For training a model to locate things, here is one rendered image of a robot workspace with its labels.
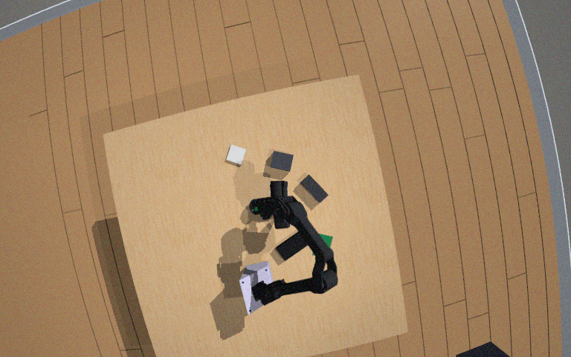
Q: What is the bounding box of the green rectangular block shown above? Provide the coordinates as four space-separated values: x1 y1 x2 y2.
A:
319 234 333 248

